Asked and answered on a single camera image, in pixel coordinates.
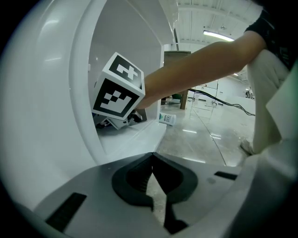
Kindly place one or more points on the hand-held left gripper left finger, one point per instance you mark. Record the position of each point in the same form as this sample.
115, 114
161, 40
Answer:
97, 190

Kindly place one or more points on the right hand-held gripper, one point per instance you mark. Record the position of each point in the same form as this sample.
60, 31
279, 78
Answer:
116, 97

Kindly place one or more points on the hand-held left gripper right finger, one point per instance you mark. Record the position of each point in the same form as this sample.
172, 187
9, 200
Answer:
207, 188

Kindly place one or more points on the person's right forearm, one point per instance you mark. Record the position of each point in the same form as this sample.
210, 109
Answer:
198, 67

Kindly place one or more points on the white bottle with blue label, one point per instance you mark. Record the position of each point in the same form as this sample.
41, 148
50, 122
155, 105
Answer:
167, 119

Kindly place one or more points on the teal fluffy duster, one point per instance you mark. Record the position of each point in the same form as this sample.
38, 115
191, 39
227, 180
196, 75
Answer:
177, 95

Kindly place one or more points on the beige grey trousers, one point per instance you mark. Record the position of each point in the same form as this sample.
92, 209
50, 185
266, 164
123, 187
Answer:
265, 93

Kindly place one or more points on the long ceiling light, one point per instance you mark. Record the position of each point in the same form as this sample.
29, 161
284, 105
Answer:
217, 35

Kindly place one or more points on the black shirt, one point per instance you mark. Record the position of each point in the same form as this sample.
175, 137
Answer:
274, 35

